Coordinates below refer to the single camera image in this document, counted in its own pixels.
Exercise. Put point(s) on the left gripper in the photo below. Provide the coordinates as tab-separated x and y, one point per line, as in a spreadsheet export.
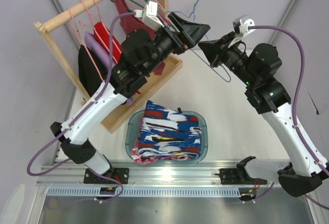
180	37

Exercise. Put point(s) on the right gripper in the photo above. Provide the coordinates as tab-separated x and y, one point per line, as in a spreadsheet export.
217	55

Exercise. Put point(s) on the blue patterned trousers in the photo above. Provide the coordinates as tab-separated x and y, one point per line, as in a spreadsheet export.
168	134

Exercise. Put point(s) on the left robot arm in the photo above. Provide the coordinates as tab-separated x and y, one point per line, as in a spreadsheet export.
141	55

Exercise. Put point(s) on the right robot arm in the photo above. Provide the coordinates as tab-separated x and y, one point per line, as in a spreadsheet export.
300	174

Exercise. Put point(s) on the pink hanger with red garment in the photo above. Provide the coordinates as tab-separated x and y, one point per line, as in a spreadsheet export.
99	14

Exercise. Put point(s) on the pink hanger with purple garment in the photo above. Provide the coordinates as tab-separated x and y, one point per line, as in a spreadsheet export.
92	23

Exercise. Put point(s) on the pink hanger with black garment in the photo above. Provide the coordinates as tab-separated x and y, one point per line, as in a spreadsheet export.
78	36

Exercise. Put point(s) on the wooden clothes rack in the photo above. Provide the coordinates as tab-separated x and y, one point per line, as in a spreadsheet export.
121	114

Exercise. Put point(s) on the maroon tank top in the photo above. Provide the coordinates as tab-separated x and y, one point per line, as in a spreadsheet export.
131	23

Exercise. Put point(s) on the red garment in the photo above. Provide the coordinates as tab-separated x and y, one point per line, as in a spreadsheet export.
101	34

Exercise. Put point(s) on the purple garment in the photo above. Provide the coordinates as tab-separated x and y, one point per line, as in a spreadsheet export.
101	55

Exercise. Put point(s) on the teal plastic basket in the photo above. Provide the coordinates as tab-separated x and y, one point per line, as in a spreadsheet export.
132	133

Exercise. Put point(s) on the black garment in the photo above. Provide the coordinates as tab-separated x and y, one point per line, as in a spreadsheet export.
88	74

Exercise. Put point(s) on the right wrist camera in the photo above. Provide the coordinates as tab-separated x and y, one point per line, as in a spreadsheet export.
241	28

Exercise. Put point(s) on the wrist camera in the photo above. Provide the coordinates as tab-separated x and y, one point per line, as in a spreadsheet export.
241	28
149	15

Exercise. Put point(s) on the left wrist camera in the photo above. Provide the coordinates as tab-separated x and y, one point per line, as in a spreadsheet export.
149	15

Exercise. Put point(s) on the white slotted cable duct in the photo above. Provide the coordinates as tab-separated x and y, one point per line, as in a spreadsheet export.
138	191

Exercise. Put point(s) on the aluminium mounting rail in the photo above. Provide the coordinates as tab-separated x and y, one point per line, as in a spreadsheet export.
152	175

